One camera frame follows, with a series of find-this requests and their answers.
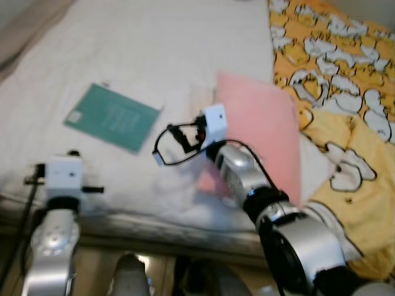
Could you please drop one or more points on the pink embroidered pillow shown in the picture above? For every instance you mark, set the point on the pink embroidered pillow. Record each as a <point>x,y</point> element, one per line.
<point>259,117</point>

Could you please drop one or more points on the thick teal paperback book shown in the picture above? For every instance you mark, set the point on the thick teal paperback book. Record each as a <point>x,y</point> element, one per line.
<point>114,117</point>

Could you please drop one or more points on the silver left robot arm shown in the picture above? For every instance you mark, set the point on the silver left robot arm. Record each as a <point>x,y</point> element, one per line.
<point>52,246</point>

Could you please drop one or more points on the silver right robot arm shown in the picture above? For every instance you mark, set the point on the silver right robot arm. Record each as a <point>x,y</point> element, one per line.
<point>241,172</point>

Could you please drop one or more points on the white quilted mattress pad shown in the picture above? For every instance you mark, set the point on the white quilted mattress pad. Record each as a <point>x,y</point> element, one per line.
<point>154,55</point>

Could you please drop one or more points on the grey quilted mattress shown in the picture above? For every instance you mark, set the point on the grey quilted mattress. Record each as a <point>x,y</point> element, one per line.
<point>154,222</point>

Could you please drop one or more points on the yellow cartoon print duvet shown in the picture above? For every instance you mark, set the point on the yellow cartoon print duvet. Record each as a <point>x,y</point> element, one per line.
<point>345,142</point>

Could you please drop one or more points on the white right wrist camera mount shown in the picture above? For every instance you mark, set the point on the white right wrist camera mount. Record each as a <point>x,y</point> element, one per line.
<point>216,123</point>

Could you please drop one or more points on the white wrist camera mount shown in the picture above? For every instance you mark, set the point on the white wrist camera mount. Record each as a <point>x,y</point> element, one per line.
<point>63,176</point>
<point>216,123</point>

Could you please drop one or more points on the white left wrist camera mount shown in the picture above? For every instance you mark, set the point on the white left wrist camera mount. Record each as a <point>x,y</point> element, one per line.
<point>63,176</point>

